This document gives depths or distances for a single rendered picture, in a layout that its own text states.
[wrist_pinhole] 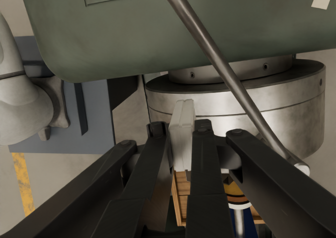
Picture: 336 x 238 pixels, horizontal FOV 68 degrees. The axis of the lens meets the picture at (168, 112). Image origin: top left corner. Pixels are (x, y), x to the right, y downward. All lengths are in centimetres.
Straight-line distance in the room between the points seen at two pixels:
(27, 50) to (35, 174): 140
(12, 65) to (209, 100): 57
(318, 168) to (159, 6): 174
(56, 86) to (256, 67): 66
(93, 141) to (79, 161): 103
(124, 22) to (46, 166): 190
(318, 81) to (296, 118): 7
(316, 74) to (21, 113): 66
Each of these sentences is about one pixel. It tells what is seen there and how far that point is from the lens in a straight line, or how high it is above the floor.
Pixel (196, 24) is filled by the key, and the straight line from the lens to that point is 20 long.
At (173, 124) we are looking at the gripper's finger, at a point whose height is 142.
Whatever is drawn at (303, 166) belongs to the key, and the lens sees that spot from 29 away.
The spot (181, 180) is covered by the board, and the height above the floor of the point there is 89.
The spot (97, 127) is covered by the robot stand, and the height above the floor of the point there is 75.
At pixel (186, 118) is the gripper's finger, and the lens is 16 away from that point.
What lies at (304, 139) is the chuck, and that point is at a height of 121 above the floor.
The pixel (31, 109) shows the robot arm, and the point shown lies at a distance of 78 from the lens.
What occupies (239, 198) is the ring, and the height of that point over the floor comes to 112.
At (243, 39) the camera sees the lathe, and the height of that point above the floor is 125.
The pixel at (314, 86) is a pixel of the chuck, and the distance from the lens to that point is 40.
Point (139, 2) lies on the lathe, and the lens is 32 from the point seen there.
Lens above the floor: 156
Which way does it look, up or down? 72 degrees down
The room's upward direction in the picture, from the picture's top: 156 degrees counter-clockwise
